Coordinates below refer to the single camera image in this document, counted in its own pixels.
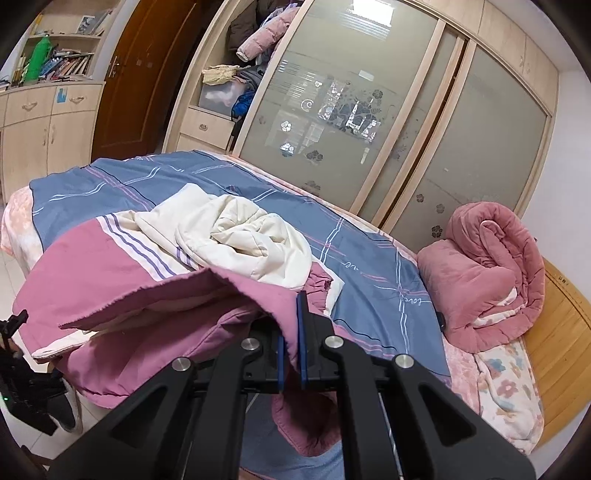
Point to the green bottle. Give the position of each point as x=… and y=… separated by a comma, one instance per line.
x=38, y=58

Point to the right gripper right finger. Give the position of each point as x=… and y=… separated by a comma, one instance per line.
x=397, y=420

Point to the blue plaid bed sheet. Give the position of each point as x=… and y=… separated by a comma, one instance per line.
x=384, y=305

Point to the brown wooden door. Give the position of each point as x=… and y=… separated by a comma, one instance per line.
x=143, y=73

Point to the wardrobe wooden drawer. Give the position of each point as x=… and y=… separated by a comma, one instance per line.
x=206, y=127

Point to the translucent plastic storage box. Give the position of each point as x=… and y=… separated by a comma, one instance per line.
x=220, y=98

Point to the frosted glass wardrobe door right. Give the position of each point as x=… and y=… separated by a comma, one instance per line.
x=484, y=148

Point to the frosted glass wardrobe door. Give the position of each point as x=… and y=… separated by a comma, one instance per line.
x=484, y=148
x=337, y=92

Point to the cream crumpled cloth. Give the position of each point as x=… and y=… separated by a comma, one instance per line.
x=219, y=74

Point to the pink puffer jacket hanging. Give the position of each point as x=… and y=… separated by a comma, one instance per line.
x=257, y=45

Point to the row of books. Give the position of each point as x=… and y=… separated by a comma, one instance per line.
x=65, y=63

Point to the frosted glass wardrobe door left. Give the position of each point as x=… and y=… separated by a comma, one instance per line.
x=337, y=92

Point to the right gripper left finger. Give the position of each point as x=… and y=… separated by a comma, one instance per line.
x=187, y=421

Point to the blue garment in wardrobe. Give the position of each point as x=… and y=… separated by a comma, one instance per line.
x=242, y=104

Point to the wooden headboard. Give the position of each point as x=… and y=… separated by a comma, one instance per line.
x=559, y=350

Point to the pink floral bed cover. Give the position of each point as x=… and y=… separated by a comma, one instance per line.
x=498, y=384

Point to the rolled pink quilt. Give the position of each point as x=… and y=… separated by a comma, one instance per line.
x=486, y=277

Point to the light wood bookshelf cabinet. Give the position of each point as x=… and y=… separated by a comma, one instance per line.
x=48, y=126

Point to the pink and white hooded jacket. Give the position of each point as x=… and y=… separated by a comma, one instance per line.
x=115, y=299

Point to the dark brown hanging coat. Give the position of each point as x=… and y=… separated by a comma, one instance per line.
x=249, y=21

